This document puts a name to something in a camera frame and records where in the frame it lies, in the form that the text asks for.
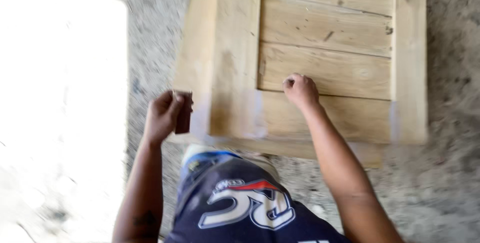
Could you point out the person's right hand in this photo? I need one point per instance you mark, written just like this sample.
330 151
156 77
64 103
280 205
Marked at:
302 91

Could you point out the person's left hand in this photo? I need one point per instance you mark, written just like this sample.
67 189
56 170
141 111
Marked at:
162 117

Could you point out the person's right fingers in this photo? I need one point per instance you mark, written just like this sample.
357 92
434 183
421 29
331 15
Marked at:
293 81

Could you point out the brown sandpaper piece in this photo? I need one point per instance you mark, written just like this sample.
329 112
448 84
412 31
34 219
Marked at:
183 113

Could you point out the unfinished wooden panel door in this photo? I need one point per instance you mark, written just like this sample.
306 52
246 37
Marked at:
311 62

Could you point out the person's navy printed shirt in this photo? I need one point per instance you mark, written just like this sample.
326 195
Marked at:
243 205

